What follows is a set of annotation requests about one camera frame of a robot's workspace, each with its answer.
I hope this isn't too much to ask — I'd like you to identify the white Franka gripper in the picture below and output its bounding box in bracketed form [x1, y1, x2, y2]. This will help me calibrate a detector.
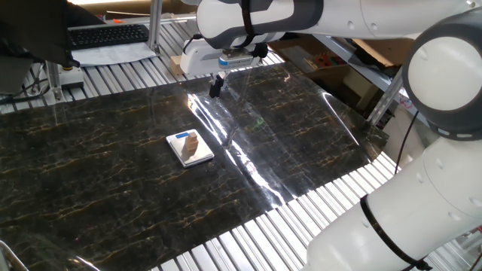
[179, 36, 264, 99]

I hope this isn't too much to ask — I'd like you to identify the small stepped wooden block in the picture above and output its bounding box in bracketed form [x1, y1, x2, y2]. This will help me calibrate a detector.
[182, 131, 200, 154]

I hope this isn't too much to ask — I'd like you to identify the silver digital pocket scale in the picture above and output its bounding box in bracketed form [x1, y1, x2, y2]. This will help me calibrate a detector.
[165, 129, 215, 169]

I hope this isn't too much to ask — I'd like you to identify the silver flange mounting plate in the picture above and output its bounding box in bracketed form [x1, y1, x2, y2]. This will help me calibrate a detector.
[217, 47, 255, 72]

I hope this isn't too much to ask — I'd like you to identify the light wooden cube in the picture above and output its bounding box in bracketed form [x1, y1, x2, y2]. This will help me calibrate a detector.
[169, 55, 185, 75]

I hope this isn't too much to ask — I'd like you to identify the white paper sheet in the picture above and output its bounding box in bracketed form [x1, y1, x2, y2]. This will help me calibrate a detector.
[71, 41, 157, 68]

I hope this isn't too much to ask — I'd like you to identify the open cardboard box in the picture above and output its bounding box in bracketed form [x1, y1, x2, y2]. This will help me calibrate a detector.
[267, 37, 368, 110]

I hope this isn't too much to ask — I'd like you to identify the black computer keyboard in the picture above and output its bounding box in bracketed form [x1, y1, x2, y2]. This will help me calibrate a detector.
[67, 23, 151, 51]

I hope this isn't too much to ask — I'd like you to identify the white emergency stop box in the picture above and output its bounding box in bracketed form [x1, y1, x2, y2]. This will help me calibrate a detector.
[59, 65, 85, 90]

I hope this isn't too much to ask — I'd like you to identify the black marble pattern mat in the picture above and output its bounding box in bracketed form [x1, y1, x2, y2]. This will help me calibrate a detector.
[0, 62, 389, 271]

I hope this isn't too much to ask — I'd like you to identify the aluminium table leg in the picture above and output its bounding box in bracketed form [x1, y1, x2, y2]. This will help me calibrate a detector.
[312, 33, 406, 129]

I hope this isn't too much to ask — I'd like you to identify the black monitor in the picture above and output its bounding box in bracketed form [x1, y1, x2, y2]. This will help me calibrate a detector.
[0, 0, 107, 69]

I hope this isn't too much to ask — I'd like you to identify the dark grey box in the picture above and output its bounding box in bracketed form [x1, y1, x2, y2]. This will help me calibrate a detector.
[0, 55, 35, 96]

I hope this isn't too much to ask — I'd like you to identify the aluminium frame post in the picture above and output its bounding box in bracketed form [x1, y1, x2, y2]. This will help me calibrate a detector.
[147, 0, 164, 56]
[44, 59, 66, 103]

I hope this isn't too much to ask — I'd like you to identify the black cable strap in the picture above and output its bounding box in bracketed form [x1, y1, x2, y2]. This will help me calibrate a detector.
[359, 195, 434, 271]

